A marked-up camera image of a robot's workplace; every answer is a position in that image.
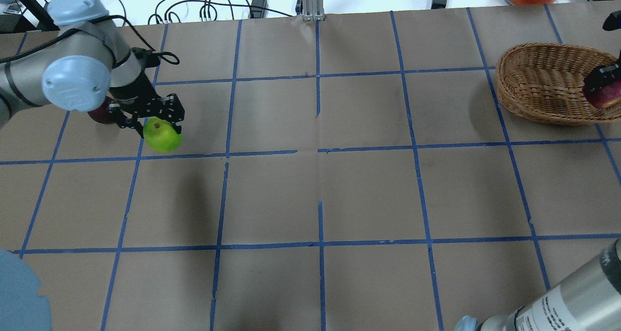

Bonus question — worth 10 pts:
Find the dark red apple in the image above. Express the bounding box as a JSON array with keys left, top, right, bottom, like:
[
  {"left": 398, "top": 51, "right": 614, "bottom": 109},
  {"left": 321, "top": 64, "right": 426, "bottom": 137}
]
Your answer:
[{"left": 87, "top": 96, "right": 117, "bottom": 125}]

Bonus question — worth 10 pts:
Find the green apple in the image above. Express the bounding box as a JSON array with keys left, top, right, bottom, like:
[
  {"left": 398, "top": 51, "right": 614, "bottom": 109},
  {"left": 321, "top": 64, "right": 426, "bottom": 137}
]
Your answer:
[{"left": 143, "top": 118, "right": 183, "bottom": 153}]

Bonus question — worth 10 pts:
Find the red cube-shaped apple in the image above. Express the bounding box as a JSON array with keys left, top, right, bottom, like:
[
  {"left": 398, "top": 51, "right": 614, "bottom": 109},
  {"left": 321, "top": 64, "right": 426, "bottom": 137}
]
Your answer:
[{"left": 584, "top": 84, "right": 621, "bottom": 109}]

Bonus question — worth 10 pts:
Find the woven wicker basket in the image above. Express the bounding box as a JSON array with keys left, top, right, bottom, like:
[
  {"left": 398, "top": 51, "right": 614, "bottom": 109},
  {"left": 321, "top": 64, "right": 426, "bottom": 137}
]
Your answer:
[{"left": 495, "top": 43, "right": 620, "bottom": 126}]

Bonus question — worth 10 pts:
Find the aluminium frame post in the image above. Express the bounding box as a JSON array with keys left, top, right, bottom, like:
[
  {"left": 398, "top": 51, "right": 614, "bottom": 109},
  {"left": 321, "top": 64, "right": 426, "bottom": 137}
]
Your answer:
[{"left": 295, "top": 0, "right": 325, "bottom": 21}]

